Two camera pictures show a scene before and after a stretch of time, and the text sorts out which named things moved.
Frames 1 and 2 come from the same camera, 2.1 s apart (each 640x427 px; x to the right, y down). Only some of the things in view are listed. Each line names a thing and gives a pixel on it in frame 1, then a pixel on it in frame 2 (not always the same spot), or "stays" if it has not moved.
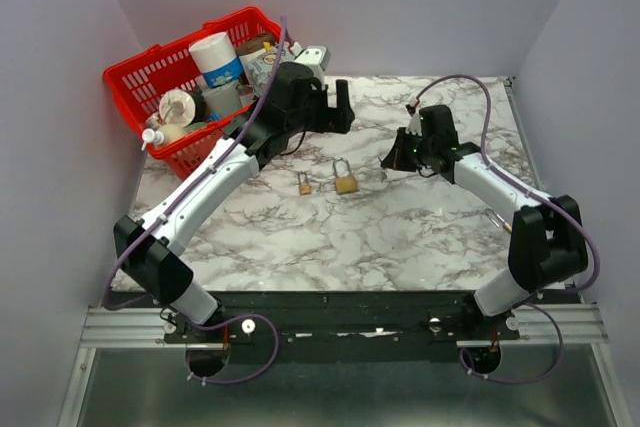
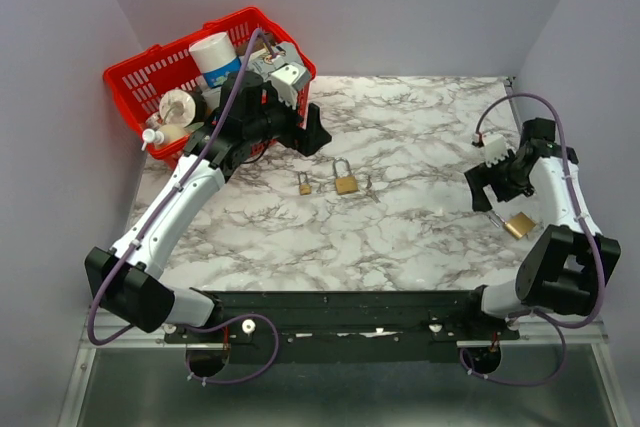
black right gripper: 396,158 to 481,176
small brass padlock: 305,188 stays
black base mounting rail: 341,326 stays
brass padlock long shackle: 345,184 stays
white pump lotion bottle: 162,135 stays
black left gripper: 334,120 to 308,140
